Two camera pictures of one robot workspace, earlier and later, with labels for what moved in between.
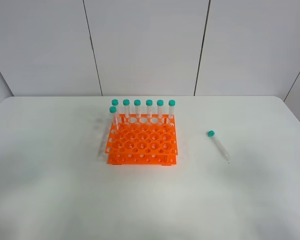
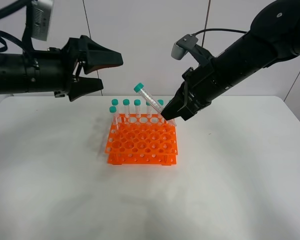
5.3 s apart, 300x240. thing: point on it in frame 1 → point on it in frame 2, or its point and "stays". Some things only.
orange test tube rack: x=142 y=139 stays
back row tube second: x=126 y=102 stays
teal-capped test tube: x=211 y=135 → x=139 y=88
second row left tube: x=114 y=117 stays
